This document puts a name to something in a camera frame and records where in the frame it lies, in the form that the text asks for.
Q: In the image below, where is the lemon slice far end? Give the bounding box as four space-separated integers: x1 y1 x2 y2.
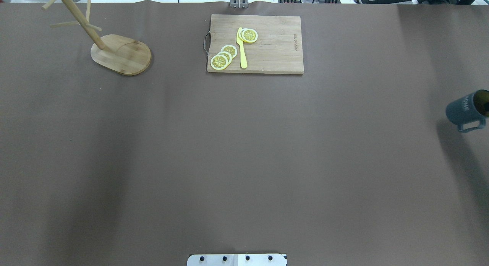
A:
210 55 228 70

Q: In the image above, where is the bamboo cutting board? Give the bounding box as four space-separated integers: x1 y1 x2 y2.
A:
207 14 304 75

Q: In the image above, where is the yellow plastic knife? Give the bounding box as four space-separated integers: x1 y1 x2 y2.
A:
236 35 248 69

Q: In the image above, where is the lemon slice top pair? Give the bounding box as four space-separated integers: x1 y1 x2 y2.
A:
240 28 258 43

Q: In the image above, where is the blue mug yellow inside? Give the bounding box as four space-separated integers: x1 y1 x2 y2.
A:
445 89 489 133

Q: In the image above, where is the lemon slice under pair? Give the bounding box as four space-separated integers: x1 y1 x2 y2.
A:
237 27 245 42

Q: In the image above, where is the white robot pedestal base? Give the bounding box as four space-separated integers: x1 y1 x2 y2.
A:
186 253 288 266

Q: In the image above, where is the lemon slice middle stack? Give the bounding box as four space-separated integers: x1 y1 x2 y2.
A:
216 51 233 65

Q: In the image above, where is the wooden cup rack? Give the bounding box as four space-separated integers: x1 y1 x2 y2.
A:
42 0 152 76

